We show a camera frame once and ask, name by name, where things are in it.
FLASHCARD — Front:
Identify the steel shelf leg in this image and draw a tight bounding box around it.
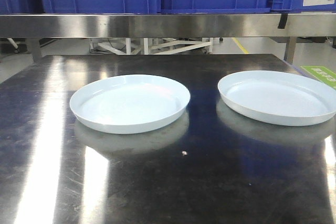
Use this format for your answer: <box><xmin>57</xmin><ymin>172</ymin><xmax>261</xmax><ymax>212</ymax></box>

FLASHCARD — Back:
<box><xmin>283</xmin><ymin>37</ymin><xmax>297</xmax><ymax>64</ymax></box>
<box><xmin>25</xmin><ymin>38</ymin><xmax>42</xmax><ymax>62</ymax></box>

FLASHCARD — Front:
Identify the white metal frame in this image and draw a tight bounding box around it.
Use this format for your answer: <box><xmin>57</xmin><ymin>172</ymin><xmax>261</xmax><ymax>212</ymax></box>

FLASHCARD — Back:
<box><xmin>89</xmin><ymin>38</ymin><xmax>214</xmax><ymax>55</ymax></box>

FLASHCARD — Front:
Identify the steel shelf leg left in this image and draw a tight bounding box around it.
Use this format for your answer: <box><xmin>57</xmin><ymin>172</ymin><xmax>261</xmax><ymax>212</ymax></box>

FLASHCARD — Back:
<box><xmin>25</xmin><ymin>38</ymin><xmax>42</xmax><ymax>62</ymax></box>

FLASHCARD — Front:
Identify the light blue plate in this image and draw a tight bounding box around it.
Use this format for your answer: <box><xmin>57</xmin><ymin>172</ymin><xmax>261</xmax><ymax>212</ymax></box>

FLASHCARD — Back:
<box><xmin>217</xmin><ymin>70</ymin><xmax>335</xmax><ymax>126</ymax></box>
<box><xmin>69</xmin><ymin>74</ymin><xmax>191</xmax><ymax>134</ymax></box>

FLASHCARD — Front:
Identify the black tape strip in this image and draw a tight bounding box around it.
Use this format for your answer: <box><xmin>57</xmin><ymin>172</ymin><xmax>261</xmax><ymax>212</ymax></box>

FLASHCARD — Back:
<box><xmin>278</xmin><ymin>13</ymin><xmax>288</xmax><ymax>29</ymax></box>

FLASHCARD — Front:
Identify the green floor sign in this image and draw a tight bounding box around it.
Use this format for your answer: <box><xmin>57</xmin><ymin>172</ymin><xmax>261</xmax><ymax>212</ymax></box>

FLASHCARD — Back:
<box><xmin>301</xmin><ymin>66</ymin><xmax>336</xmax><ymax>89</ymax></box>

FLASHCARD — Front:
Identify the steel shelf leg right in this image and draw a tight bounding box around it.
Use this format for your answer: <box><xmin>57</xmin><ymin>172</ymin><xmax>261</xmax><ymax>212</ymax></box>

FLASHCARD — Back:
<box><xmin>283</xmin><ymin>37</ymin><xmax>297</xmax><ymax>64</ymax></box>

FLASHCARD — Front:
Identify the stainless steel shelf rail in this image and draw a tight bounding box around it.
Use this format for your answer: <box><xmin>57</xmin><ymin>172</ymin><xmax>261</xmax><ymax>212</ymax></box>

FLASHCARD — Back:
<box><xmin>1</xmin><ymin>13</ymin><xmax>335</xmax><ymax>38</ymax></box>

